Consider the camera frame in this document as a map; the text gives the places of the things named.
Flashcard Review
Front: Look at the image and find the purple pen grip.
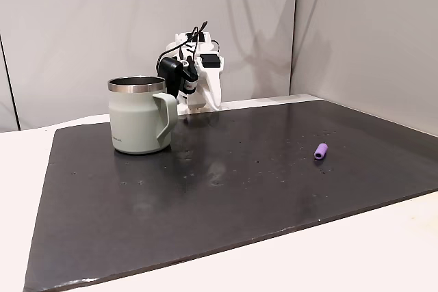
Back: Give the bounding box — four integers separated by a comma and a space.
313, 142, 329, 161

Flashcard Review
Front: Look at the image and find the pale green steel mug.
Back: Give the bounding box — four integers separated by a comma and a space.
107, 75, 179, 155

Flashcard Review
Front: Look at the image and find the black table mat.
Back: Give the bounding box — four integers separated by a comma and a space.
23, 98, 438, 292

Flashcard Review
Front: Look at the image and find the black camera cable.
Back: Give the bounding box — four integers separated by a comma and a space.
156, 21, 209, 71

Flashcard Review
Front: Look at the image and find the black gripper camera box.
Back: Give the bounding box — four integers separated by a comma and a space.
159, 56, 199, 97

